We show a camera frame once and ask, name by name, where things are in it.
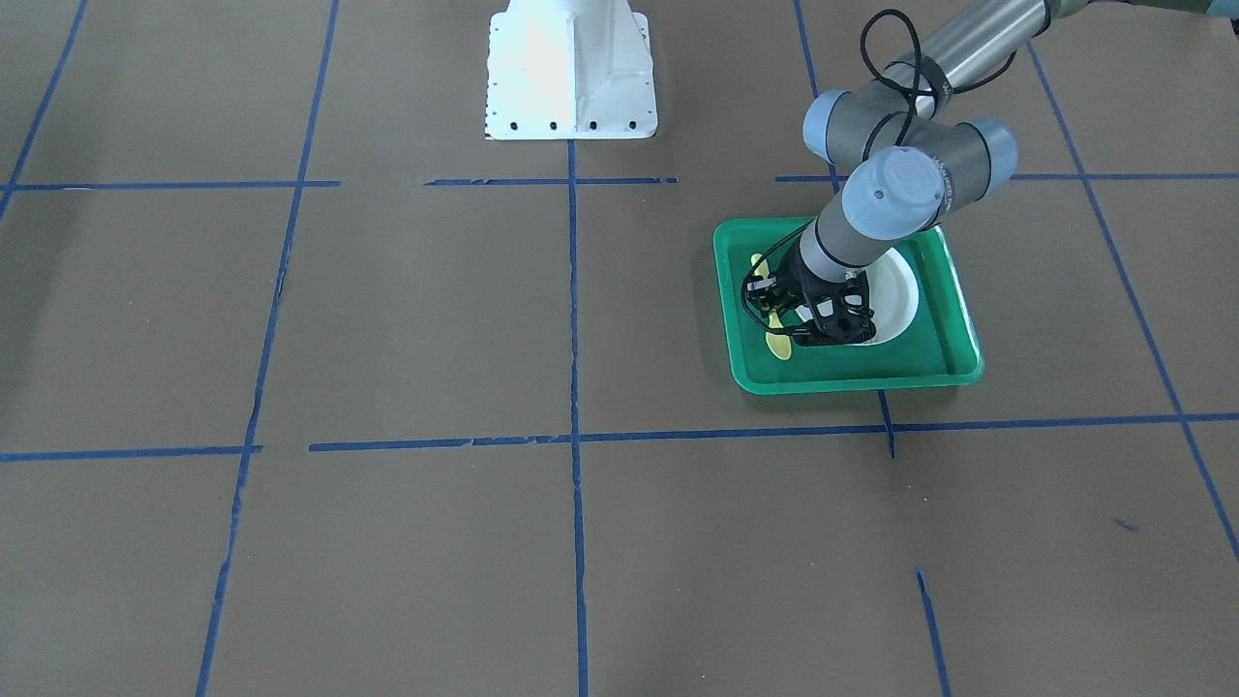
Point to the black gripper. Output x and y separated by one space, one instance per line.
790 282

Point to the yellow plastic spoon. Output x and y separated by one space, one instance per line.
780 345

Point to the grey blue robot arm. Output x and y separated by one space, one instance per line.
906 171

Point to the white round plate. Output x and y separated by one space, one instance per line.
893 296

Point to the green plastic tray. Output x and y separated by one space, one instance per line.
939 348

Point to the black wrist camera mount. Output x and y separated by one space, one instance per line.
766 301

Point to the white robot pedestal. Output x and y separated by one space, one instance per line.
570 69

